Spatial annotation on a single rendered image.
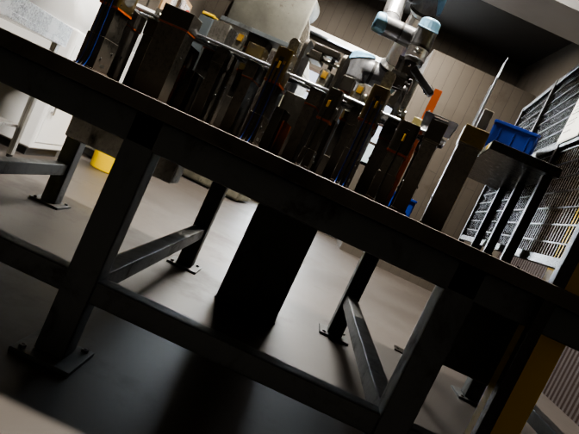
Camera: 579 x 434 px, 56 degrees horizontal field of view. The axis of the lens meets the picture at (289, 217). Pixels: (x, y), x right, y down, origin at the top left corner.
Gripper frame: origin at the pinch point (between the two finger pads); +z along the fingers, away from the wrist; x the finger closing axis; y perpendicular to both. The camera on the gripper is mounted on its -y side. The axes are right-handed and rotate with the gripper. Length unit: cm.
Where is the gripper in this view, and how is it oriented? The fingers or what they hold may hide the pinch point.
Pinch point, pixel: (395, 114)
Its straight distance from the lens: 205.0
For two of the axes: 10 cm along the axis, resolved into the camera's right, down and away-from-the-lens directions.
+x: -1.8, 0.1, -9.8
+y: -8.9, -4.2, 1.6
